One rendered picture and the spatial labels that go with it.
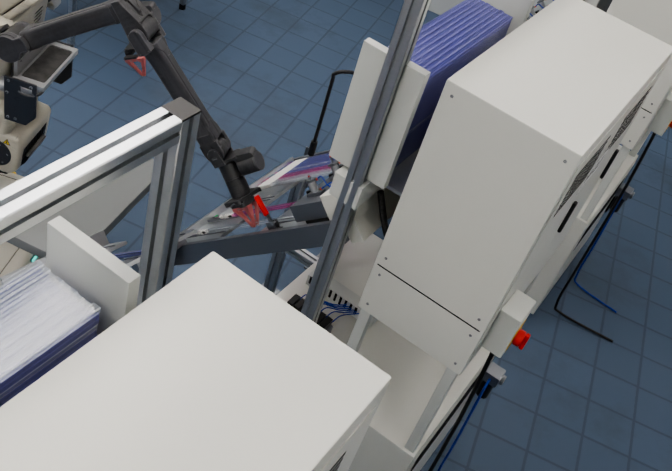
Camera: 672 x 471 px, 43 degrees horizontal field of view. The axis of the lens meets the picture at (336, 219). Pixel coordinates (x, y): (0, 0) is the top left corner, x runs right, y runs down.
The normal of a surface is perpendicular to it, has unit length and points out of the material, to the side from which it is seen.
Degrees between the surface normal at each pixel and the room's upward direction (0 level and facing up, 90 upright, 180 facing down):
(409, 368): 0
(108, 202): 0
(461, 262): 90
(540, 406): 0
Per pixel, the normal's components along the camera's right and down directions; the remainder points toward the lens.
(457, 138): -0.54, 0.45
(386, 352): 0.25, -0.72
